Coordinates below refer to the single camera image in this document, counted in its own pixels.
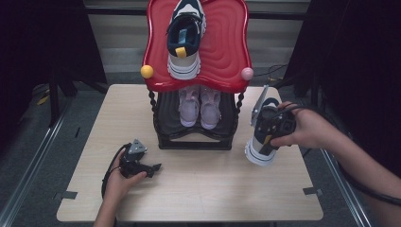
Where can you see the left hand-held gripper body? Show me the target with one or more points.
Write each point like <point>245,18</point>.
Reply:
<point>134,160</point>

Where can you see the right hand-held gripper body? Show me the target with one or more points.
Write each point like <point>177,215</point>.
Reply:
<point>277,124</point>

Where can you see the navy and white sneaker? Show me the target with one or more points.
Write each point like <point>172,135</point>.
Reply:
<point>184,38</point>
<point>257,154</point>

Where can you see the red and black shoe rack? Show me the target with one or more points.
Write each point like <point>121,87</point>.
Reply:
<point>223,47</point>

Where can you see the person's left hand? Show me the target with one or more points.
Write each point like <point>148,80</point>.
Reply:
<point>121,186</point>

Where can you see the person's right hand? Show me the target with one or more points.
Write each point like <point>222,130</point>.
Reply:
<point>312,129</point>

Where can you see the black metal stand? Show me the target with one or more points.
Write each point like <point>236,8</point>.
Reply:
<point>53,101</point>
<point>314,91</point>

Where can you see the grey tape strip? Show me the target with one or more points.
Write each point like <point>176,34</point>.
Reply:
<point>312,191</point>
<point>67,195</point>

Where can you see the dark curtain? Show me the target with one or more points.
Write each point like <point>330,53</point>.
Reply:
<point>356,63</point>
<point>38,47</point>

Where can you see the yellow floor object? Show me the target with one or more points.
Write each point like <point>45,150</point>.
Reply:
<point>42,100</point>

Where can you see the aluminium floor rail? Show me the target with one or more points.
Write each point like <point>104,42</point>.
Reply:
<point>346,201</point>
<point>34,164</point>

